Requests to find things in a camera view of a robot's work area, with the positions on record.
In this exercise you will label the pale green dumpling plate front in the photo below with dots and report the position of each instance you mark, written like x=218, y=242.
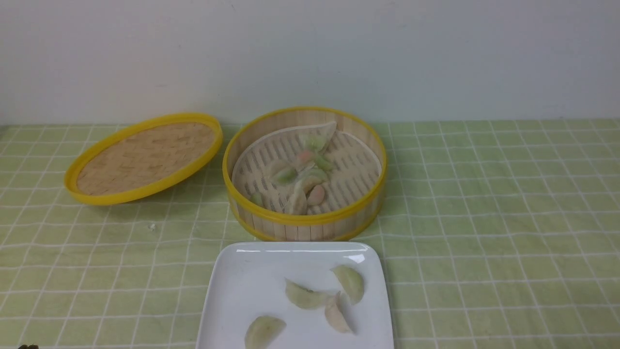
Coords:
x=262, y=331

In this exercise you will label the green dumpling top of steamer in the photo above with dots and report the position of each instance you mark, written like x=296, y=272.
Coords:
x=315, y=143

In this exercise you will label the yellow rimmed bamboo steamer lid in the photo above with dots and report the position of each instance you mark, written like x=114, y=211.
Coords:
x=143, y=159

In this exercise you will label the green dumpling of steamer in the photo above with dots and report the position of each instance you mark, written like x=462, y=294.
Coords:
x=313, y=177
x=315, y=143

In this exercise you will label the pale green dumpling plate right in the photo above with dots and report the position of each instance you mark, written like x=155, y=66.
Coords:
x=351, y=281

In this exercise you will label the green checkered tablecloth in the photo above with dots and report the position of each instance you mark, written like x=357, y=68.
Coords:
x=501, y=234

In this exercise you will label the white square plate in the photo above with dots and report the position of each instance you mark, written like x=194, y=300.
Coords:
x=248, y=281

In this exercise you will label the white mesh steamer liner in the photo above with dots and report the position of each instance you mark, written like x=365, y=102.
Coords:
x=356, y=168

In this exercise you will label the green dumpling left of centre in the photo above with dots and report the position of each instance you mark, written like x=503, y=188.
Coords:
x=281, y=173

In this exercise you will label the yellow rimmed bamboo steamer basket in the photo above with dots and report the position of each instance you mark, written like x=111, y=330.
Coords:
x=342, y=224

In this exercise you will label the pink dumpling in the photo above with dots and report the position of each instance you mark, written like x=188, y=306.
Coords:
x=316, y=196
x=304, y=160

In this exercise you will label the pale dumpling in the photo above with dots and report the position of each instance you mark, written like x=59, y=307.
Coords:
x=297, y=204

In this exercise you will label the green dumpling middle of steamer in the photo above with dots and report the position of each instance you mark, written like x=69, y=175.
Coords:
x=313, y=177

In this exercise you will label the pale green dumpling plate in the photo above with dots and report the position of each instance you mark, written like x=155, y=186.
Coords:
x=351, y=281
x=305, y=298
x=262, y=331

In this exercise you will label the pale beige dumpling plate right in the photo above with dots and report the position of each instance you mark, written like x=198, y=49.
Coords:
x=335, y=316

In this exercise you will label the pale green dumpling plate centre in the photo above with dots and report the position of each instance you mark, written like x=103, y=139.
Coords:
x=305, y=298

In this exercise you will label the green dumpling right of centre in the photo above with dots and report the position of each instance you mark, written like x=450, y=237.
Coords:
x=322, y=163

